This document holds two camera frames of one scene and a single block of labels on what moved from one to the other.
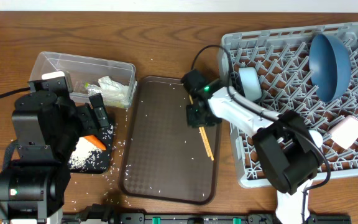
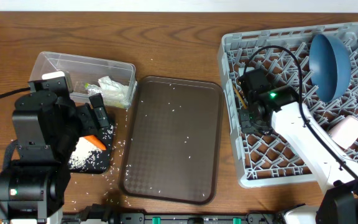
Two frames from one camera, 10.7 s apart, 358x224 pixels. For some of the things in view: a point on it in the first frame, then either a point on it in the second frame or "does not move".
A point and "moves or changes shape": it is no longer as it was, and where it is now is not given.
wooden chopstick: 201,132 moves or changes shape
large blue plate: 329,67 does not move
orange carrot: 96,141 does not move
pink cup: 346,132 does not move
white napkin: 114,93 does not move
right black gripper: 196,121 -> 248,127
